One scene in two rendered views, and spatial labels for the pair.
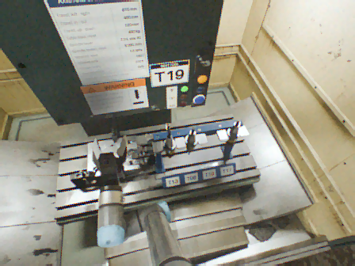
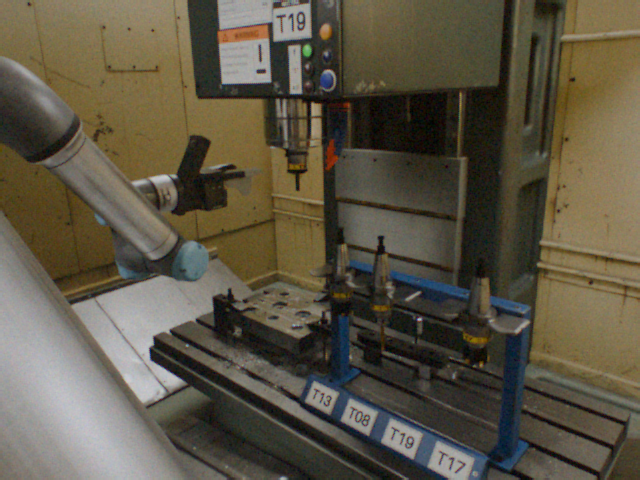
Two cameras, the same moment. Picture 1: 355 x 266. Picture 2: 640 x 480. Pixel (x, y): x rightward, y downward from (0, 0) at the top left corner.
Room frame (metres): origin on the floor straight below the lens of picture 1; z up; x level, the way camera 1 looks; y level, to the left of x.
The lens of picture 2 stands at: (-0.09, -0.85, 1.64)
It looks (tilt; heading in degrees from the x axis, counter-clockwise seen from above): 17 degrees down; 57
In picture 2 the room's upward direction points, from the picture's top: 2 degrees counter-clockwise
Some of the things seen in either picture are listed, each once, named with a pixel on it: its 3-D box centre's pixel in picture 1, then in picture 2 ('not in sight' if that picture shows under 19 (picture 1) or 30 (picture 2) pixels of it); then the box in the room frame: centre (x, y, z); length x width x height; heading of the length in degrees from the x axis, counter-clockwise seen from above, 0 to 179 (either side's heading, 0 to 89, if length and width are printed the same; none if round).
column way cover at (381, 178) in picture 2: not in sight; (394, 230); (1.01, 0.38, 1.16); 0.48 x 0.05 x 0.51; 104
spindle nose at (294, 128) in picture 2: not in sight; (295, 120); (0.58, 0.28, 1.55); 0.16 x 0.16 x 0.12
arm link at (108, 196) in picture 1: (112, 199); (162, 194); (0.21, 0.20, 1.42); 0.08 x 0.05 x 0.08; 101
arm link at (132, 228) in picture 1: (123, 227); (139, 251); (0.14, 0.17, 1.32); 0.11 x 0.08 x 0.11; 113
